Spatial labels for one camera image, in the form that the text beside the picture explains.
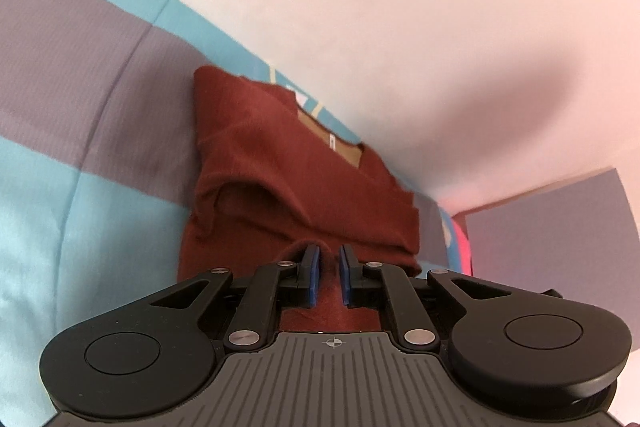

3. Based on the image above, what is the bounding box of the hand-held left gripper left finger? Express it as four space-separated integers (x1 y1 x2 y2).
150 244 323 353

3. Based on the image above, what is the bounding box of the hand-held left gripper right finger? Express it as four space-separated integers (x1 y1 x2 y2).
339 244 506 353

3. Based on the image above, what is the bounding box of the dark red sweater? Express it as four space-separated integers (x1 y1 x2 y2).
177 65 423 333

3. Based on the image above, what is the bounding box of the pink pillow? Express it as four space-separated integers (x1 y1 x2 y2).
451 213 474 277

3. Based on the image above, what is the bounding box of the grey headboard panel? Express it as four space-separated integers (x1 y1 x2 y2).
464 167 635 353

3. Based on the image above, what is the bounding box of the blue and grey bedsheet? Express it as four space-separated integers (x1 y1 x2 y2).
0 0 458 418

